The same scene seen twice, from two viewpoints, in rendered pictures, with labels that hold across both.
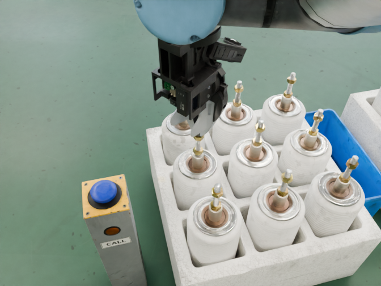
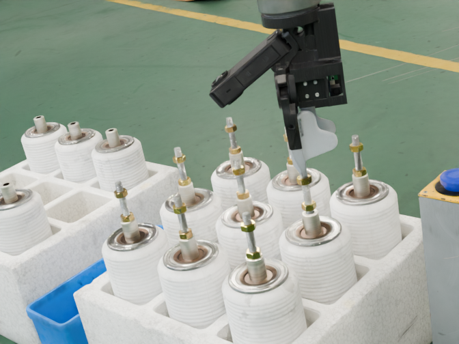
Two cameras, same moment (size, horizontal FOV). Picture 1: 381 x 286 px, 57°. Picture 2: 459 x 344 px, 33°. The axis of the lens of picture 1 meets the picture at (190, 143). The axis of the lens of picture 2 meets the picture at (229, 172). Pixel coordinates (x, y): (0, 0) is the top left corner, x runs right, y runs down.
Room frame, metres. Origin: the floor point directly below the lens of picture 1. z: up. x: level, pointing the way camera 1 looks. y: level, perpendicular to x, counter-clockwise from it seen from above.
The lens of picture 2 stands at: (0.97, 0.73, 0.76)
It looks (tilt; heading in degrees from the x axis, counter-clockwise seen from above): 24 degrees down; 240
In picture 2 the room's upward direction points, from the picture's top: 12 degrees counter-clockwise
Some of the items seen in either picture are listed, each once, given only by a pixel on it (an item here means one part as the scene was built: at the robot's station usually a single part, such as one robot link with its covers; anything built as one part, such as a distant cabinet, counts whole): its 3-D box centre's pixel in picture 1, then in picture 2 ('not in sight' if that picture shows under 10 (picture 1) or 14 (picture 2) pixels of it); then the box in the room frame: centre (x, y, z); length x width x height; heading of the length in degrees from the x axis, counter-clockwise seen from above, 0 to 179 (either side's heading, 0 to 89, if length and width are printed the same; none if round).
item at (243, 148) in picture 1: (254, 153); (246, 215); (0.46, -0.13, 0.25); 0.08 x 0.08 x 0.01
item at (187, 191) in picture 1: (197, 191); (322, 289); (0.43, -0.01, 0.16); 0.10 x 0.10 x 0.18
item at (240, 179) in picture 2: (258, 135); (240, 183); (0.46, -0.13, 0.30); 0.01 x 0.01 x 0.08
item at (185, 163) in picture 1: (197, 164); (313, 231); (0.43, -0.01, 0.25); 0.08 x 0.08 x 0.01
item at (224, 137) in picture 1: (232, 142); (204, 311); (0.58, -0.10, 0.16); 0.10 x 0.10 x 0.18
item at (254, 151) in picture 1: (255, 148); (245, 207); (0.46, -0.13, 0.26); 0.02 x 0.02 x 0.03
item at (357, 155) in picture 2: (216, 199); (358, 160); (0.32, -0.04, 0.30); 0.01 x 0.01 x 0.08
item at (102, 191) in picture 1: (104, 193); (457, 181); (0.32, 0.14, 0.32); 0.04 x 0.04 x 0.02
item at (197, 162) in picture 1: (197, 159); (311, 223); (0.43, -0.01, 0.26); 0.02 x 0.02 x 0.03
